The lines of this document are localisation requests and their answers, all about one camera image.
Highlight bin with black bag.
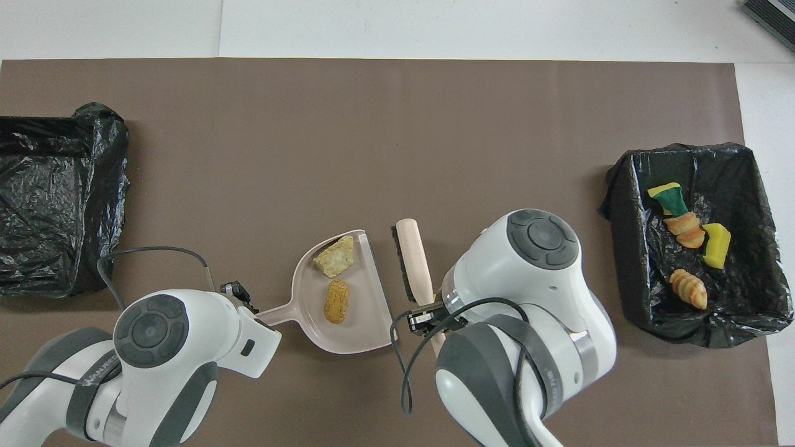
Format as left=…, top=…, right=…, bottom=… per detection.
left=598, top=142, right=794, bottom=348
left=0, top=102, right=131, bottom=299

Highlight pink plastic dustpan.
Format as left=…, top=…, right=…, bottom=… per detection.
left=256, top=229, right=394, bottom=355

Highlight dark ribbed device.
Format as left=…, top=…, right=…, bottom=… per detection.
left=742, top=0, right=795, bottom=54

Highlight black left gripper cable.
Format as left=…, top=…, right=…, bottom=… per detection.
left=96, top=246, right=217, bottom=311

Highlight brown bread nugget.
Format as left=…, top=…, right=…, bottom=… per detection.
left=324, top=280, right=350, bottom=325

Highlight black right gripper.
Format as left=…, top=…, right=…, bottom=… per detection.
left=407, top=299, right=468, bottom=337

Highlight beige ridged bread piece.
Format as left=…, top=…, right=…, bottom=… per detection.
left=669, top=268, right=709, bottom=310

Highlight orange striped bread piece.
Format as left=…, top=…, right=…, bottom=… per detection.
left=663, top=211, right=707, bottom=250

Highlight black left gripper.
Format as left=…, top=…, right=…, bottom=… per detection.
left=220, top=281, right=260, bottom=315

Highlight pink brush black bristles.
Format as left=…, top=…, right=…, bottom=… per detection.
left=391, top=219, right=448, bottom=358

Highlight brown paper table mat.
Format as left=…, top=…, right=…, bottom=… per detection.
left=0, top=58, right=779, bottom=447

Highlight yellow green sponge piece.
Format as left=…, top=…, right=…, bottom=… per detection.
left=647, top=181, right=689, bottom=217

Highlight beige rough foam chunk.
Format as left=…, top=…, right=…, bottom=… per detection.
left=312, top=235, right=355, bottom=279

